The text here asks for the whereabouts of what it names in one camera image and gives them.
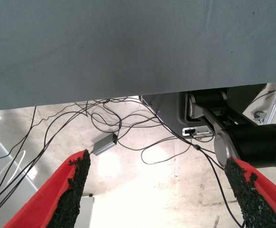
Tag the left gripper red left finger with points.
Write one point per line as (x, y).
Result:
(48, 197)

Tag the small grey metal box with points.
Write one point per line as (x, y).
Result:
(87, 211)

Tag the dark grey table cloth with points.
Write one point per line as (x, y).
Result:
(128, 47)

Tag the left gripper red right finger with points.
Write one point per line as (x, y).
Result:
(259, 202)

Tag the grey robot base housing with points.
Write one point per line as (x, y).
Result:
(171, 109)

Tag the grey power adapter box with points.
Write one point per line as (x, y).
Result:
(103, 145)

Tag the grey caster wheel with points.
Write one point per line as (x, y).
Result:
(260, 116)

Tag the black robot torso linkage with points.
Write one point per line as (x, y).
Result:
(259, 142)

